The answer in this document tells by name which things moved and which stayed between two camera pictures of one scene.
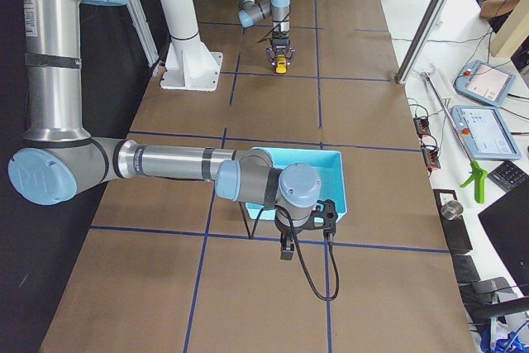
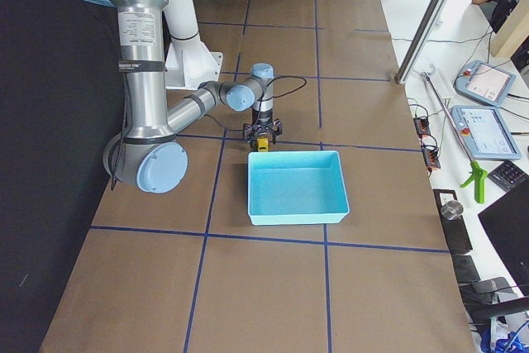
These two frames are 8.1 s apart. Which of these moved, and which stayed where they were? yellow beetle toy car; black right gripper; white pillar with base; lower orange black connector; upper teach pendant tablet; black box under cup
Moved: black right gripper; yellow beetle toy car
Stayed: black box under cup; white pillar with base; upper teach pendant tablet; lower orange black connector
